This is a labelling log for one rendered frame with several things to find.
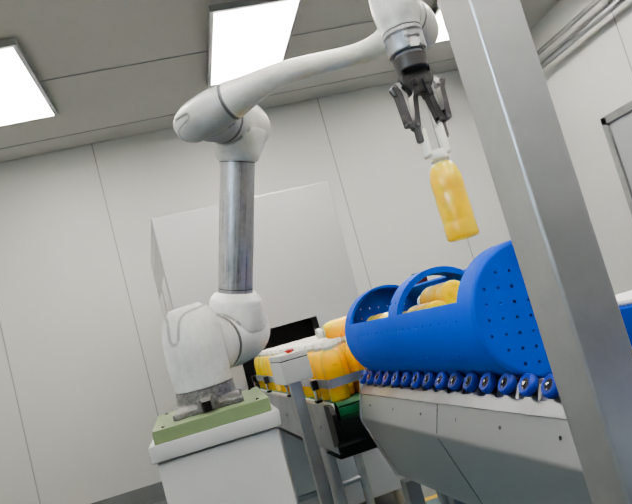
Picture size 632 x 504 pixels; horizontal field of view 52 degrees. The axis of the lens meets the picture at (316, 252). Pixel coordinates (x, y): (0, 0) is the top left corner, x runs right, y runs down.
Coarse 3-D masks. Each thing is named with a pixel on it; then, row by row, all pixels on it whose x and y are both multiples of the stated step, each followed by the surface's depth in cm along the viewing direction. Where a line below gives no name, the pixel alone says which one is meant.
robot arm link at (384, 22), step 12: (372, 0) 146; (384, 0) 143; (396, 0) 143; (408, 0) 143; (420, 0) 150; (372, 12) 147; (384, 12) 144; (396, 12) 143; (408, 12) 143; (420, 12) 147; (384, 24) 145; (396, 24) 143
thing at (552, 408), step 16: (368, 384) 212; (400, 384) 185; (416, 400) 170; (432, 400) 161; (448, 400) 153; (464, 400) 145; (480, 400) 139; (496, 400) 132; (512, 400) 127; (528, 400) 122; (560, 400) 113; (544, 416) 115; (560, 416) 111
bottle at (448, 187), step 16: (432, 160) 144; (448, 160) 142; (432, 176) 142; (448, 176) 140; (448, 192) 140; (464, 192) 140; (448, 208) 140; (464, 208) 139; (448, 224) 140; (464, 224) 139; (448, 240) 142
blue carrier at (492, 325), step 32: (480, 256) 134; (512, 256) 132; (384, 288) 214; (416, 288) 205; (480, 288) 129; (512, 288) 130; (352, 320) 206; (384, 320) 175; (416, 320) 154; (448, 320) 138; (480, 320) 128; (512, 320) 129; (352, 352) 208; (384, 352) 181; (416, 352) 160; (448, 352) 143; (480, 352) 130; (512, 352) 128; (544, 352) 130
